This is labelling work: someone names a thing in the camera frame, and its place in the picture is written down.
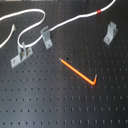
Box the grey cable clip middle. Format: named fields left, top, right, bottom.
left=40, top=27, right=53, bottom=49

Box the white cable with red mark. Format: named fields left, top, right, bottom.
left=0, top=0, right=118, bottom=50

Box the orange hex key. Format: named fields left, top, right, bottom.
left=59, top=58, right=97, bottom=86

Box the grey cable clip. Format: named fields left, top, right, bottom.
left=103, top=22, right=118, bottom=45
left=11, top=47, right=33, bottom=68
left=40, top=27, right=53, bottom=49

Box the grey cable clip left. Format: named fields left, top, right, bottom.
left=11, top=47, right=33, bottom=68

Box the grey cable clip right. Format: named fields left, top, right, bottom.
left=103, top=22, right=118, bottom=45

